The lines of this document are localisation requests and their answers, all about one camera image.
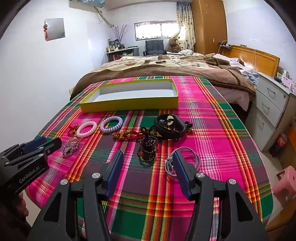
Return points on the dotted curtain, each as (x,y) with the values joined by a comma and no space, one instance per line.
(185,23)

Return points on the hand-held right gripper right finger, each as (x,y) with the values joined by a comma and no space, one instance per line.
(180,171)

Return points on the dark bottle with red label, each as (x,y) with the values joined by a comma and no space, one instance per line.
(281,140)

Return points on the pink box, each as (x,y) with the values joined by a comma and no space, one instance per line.
(289,84)

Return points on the wooden wardrobe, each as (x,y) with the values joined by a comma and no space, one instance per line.
(208,27)

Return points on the group of bottles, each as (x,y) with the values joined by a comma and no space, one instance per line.
(114,45)

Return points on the dried flower branches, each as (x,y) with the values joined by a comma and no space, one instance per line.
(120,34)

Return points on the grey drawer cabinet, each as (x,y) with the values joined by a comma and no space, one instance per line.
(270,97)

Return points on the air conditioner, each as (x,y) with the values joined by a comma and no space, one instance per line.
(92,2)

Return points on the blue clothes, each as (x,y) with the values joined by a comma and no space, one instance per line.
(251,76)

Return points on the yellow cardboard box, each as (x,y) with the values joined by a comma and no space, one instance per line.
(129,104)

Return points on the air conditioner pipe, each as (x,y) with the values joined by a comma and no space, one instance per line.
(105,19)

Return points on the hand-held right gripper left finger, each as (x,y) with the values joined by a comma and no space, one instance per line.
(115,171)

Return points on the pink plastic stool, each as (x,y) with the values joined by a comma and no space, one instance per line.
(286,183)

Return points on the pink green plaid cloth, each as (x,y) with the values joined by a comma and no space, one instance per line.
(219,139)

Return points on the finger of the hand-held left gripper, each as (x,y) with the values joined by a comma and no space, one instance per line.
(50,146)
(34,143)

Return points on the power strip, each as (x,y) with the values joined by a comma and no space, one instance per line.
(225,45)

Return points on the window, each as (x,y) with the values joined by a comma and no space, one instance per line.
(157,30)

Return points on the grey bead pendant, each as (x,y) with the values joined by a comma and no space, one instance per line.
(161,121)

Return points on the dark grey chair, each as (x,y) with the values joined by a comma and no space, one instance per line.
(153,46)

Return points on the brown teddy bear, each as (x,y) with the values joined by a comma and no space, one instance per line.
(173,46)

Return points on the wooden headboard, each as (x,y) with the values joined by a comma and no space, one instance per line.
(261,60)

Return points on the white bedclothes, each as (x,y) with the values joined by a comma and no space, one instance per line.
(226,59)

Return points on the red hanging ornament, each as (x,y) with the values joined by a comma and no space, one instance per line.
(45,30)

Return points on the small desk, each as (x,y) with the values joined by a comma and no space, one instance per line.
(129,49)

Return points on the brown patterned blanket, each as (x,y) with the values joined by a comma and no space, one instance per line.
(161,67)

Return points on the black smart band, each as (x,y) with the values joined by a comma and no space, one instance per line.
(166,132)

